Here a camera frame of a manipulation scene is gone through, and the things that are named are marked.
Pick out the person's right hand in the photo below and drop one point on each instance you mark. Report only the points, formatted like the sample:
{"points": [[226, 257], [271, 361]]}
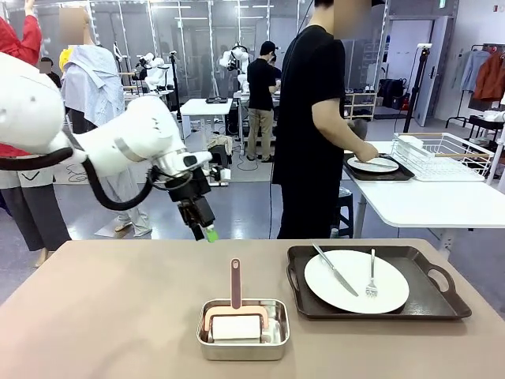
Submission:
{"points": [[367, 152]]}

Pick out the light blue shirt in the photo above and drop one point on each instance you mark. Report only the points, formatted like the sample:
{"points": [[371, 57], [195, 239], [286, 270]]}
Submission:
{"points": [[471, 71]]}

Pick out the white shoe rack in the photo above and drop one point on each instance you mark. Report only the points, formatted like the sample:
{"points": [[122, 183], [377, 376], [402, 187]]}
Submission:
{"points": [[361, 104]]}

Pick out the white side table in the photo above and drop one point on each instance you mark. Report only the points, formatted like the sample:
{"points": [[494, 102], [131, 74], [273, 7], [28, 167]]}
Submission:
{"points": [[434, 201]]}

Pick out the steel rectangular tray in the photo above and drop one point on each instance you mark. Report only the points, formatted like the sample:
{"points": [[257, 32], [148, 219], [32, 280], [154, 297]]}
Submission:
{"points": [[240, 352]]}

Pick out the person in black t-shirt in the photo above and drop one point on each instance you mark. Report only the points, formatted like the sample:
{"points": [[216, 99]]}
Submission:
{"points": [[311, 118]]}

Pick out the black camera stand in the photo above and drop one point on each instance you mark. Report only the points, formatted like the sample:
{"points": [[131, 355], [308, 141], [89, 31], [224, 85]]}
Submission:
{"points": [[420, 79]]}

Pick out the bystander in black cap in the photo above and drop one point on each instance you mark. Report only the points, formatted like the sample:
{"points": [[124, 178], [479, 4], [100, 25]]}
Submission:
{"points": [[261, 87]]}

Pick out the person's right forearm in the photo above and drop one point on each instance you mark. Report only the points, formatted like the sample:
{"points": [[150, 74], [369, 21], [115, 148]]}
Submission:
{"points": [[335, 126]]}

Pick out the pink lint roller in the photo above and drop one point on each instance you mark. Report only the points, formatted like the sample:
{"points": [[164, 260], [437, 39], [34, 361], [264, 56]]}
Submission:
{"points": [[236, 284]]}

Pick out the bystander in yellow jacket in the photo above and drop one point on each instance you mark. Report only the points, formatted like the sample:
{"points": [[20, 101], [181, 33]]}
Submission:
{"points": [[66, 59]]}

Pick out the mannequin with red jacket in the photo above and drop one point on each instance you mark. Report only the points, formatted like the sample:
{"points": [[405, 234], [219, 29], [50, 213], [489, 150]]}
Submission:
{"points": [[27, 39]]}

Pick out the silver fork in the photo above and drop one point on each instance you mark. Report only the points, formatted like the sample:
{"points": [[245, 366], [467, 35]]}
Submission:
{"points": [[372, 272]]}

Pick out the black tray on side table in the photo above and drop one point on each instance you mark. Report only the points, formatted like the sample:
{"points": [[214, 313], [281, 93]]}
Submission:
{"points": [[402, 174]]}

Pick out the orange jacket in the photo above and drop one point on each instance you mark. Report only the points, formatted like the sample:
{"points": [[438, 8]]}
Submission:
{"points": [[491, 79]]}

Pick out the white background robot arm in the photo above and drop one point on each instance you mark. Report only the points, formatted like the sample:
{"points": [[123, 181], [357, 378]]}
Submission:
{"points": [[154, 73], [236, 59]]}

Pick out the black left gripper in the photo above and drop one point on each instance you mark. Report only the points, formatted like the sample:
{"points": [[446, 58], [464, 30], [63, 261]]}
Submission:
{"points": [[195, 197]]}

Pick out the silver table knife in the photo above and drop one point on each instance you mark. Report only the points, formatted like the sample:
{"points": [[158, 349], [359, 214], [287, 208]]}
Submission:
{"points": [[335, 270]]}

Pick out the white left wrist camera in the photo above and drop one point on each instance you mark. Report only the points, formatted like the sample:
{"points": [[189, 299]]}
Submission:
{"points": [[223, 173]]}

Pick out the black backpack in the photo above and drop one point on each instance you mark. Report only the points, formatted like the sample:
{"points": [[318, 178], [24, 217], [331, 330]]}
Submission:
{"points": [[390, 92]]}

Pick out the black clothes rack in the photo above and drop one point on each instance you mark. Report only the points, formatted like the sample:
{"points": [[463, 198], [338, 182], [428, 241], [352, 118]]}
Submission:
{"points": [[473, 118]]}

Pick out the white background desk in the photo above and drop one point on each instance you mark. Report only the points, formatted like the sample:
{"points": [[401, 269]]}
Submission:
{"points": [[207, 106]]}

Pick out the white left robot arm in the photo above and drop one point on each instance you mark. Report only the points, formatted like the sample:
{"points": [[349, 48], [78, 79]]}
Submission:
{"points": [[138, 134]]}

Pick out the grey plastic stool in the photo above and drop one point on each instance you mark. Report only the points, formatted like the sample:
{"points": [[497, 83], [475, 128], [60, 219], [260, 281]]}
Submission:
{"points": [[345, 213]]}

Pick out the large white dinner plate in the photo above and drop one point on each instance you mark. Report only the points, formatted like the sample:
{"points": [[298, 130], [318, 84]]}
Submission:
{"points": [[323, 292]]}

